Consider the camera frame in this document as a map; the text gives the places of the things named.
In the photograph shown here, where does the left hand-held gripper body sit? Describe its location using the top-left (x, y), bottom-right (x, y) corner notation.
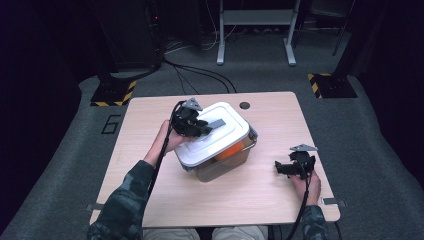
top-left (170, 97), bottom-right (209, 138)

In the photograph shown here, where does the person's right hand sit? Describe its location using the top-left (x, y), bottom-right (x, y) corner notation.
top-left (288, 169), bottom-right (323, 207)

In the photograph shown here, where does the person's left hand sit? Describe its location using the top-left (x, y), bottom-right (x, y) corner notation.
top-left (155, 119), bottom-right (195, 156)

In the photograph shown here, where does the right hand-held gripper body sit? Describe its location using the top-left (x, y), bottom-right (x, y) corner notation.
top-left (287, 143), bottom-right (319, 181)

